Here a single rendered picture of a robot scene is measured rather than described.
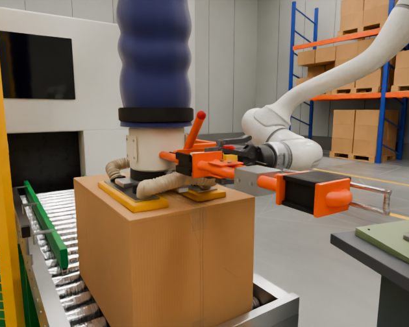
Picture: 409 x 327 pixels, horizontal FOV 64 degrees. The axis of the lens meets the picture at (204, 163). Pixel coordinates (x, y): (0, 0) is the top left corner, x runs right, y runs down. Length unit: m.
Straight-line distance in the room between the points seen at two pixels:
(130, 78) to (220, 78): 11.04
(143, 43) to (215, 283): 0.70
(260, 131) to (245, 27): 11.97
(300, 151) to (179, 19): 0.49
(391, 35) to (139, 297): 0.94
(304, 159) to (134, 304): 0.59
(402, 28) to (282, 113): 0.37
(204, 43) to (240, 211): 10.86
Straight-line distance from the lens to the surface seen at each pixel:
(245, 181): 0.62
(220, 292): 1.04
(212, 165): 0.71
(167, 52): 0.94
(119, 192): 0.99
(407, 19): 1.05
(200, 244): 0.93
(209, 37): 11.87
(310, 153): 0.98
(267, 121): 1.04
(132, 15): 0.97
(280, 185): 0.54
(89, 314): 1.26
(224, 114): 12.04
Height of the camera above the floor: 1.21
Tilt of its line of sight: 9 degrees down
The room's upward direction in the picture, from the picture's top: straight up
